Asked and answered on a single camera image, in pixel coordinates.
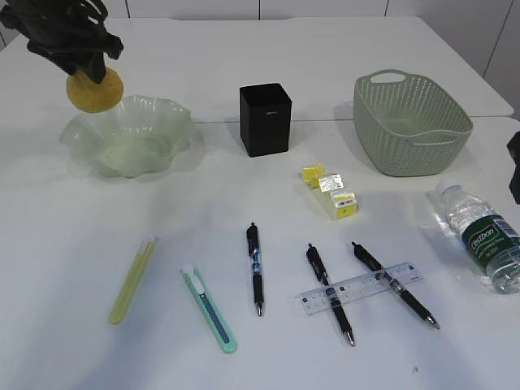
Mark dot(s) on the clear water bottle green label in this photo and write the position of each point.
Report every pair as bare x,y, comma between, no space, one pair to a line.
487,236

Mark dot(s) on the black square pen holder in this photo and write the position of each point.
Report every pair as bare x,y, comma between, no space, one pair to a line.
265,117

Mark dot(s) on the black pen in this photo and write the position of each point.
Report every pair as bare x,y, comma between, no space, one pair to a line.
395,285
254,254
336,307

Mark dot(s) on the black pen left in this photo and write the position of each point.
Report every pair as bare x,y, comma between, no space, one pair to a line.
254,254

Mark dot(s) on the green woven plastic basket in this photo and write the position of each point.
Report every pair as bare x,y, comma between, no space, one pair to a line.
407,124

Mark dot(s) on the teal utility knife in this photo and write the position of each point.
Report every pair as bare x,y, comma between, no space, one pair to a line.
209,309

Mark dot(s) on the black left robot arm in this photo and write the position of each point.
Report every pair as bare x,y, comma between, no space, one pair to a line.
19,14

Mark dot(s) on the translucent green wavy glass plate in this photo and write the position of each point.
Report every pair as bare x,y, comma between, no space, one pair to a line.
140,135

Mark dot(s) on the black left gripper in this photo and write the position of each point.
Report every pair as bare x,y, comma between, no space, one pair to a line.
61,46

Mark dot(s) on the black pen right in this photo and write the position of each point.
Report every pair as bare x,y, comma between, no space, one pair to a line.
395,285

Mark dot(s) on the yellow pear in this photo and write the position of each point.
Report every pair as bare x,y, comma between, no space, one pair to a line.
90,97

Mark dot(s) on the black pen middle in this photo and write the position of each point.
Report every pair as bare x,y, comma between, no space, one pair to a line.
336,307

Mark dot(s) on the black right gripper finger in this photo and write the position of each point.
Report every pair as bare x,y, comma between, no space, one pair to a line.
513,147

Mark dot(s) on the yellow-green utility knife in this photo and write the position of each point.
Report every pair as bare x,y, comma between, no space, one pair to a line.
132,280

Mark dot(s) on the clear plastic ruler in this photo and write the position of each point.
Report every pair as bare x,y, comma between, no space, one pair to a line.
355,289

